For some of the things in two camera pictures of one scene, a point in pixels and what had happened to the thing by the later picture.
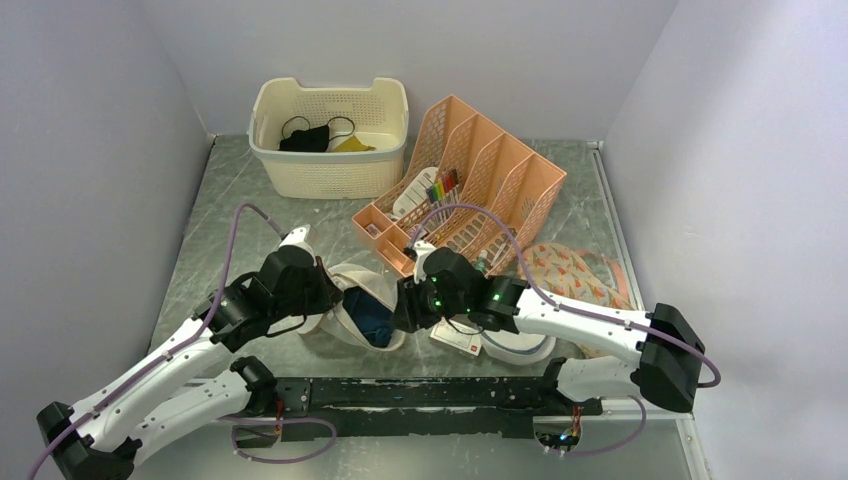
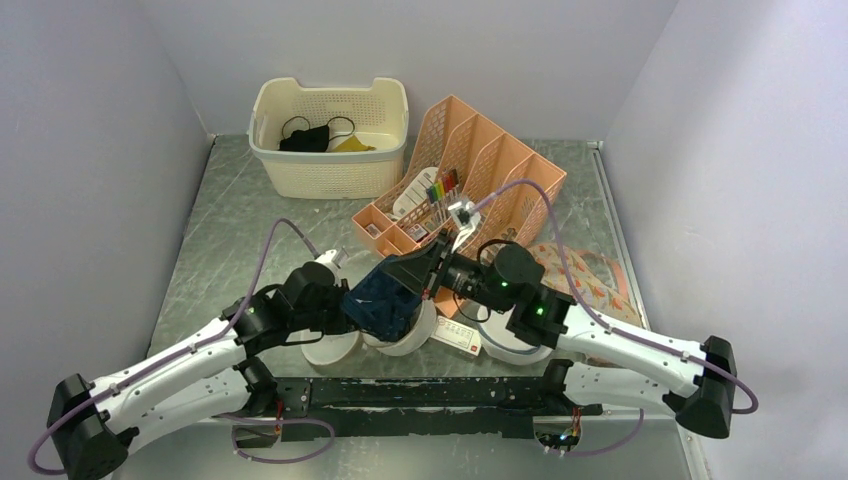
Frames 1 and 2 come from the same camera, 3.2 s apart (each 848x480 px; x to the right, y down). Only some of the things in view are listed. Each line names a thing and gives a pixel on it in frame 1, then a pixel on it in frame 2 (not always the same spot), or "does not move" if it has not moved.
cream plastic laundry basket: [330, 143] does not move
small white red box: [471, 343] does not move
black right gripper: [409, 315] to [420, 266]
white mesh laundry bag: [338, 322] to [337, 347]
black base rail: [328, 409] does not move
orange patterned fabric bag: [581, 276] does not move
